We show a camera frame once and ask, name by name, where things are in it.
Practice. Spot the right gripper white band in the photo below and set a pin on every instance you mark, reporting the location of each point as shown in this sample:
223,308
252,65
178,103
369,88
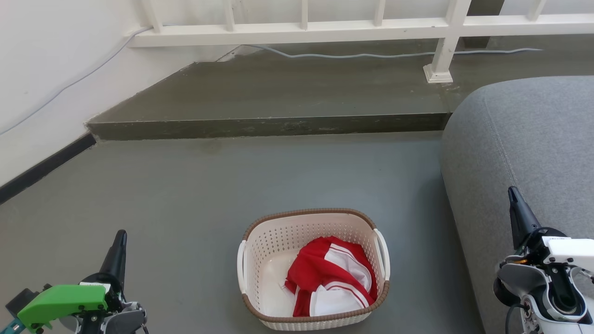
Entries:
566,253

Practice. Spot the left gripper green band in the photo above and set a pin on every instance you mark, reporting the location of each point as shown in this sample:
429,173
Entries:
60,301

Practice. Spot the cream perforated plastic laundry basket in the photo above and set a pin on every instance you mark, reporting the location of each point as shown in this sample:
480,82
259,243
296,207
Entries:
260,260

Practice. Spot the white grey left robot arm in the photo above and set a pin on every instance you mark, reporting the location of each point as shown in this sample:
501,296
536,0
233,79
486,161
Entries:
125,320

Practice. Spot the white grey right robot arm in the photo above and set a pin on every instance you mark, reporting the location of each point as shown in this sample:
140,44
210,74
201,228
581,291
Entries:
533,322

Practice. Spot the grey fabric sofa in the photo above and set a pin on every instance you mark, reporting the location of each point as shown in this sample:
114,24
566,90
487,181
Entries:
533,148

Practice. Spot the black skirting board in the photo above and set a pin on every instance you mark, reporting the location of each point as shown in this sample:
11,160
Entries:
41,169

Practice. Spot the red and white garment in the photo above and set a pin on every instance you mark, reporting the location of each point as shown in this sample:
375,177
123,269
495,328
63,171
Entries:
320,273

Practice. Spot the white metal railing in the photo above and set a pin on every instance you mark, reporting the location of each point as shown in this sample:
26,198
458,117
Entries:
301,30

